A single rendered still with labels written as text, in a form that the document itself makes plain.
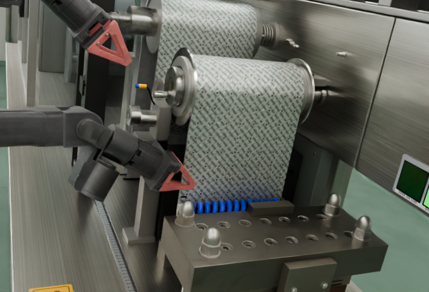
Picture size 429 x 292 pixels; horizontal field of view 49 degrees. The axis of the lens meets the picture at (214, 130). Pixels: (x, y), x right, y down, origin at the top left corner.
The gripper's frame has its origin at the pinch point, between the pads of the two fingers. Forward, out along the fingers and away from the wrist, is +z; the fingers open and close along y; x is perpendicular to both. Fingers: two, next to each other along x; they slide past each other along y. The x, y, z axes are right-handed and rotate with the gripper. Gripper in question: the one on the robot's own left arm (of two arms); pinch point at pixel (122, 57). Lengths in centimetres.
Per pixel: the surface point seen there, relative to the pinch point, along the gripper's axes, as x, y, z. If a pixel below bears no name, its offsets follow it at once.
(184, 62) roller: 7.3, 2.2, 8.2
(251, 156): 4.1, 6.6, 30.7
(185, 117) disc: 0.3, 5.4, 14.8
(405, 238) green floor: 48, -115, 259
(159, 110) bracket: -2.2, -0.5, 12.8
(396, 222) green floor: 55, -136, 267
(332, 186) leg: 15, -7, 67
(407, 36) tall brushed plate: 38, 20, 27
